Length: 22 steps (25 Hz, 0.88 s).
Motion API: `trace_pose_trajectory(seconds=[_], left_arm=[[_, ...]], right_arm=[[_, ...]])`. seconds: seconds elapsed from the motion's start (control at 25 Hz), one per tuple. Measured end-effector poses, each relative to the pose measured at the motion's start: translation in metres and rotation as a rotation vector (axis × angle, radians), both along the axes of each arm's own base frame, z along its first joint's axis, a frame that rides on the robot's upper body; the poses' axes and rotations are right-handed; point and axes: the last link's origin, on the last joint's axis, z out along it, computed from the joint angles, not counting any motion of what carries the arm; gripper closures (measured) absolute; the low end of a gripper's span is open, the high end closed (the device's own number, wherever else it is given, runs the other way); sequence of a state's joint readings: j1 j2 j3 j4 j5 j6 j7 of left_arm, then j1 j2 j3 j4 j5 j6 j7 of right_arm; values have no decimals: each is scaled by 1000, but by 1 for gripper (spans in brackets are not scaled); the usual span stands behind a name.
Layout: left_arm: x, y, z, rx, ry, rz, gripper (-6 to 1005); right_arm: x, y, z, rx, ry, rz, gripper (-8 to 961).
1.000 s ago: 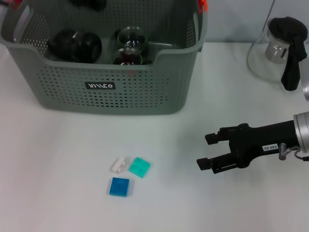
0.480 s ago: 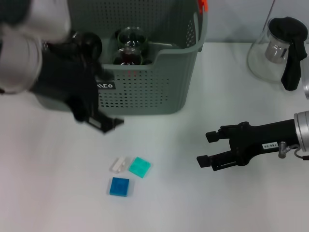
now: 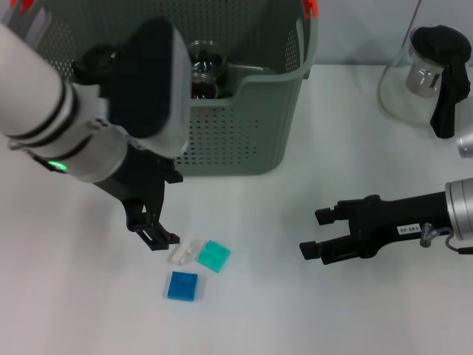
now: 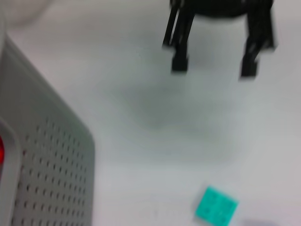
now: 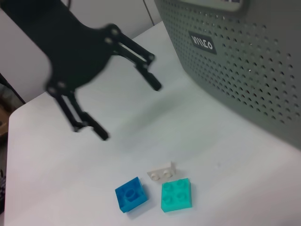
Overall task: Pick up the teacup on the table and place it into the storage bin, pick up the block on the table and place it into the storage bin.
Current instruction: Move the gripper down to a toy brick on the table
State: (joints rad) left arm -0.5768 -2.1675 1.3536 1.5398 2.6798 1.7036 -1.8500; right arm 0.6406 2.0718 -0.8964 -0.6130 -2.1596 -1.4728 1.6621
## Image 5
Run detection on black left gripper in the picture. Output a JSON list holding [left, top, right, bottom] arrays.
[[0, 0, 163, 142]]

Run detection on small white brick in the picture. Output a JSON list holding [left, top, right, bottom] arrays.
[[147, 161, 177, 182]]

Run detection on teal square brick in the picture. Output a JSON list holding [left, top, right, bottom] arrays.
[[160, 178, 193, 213]]

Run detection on grey perforated storage bin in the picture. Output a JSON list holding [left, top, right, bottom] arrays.
[[154, 0, 301, 151]]

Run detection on black vertical pillar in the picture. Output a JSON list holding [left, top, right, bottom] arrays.
[[0, 73, 26, 105]]

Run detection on blue flat square plate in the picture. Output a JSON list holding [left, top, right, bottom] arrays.
[[114, 176, 148, 214]]

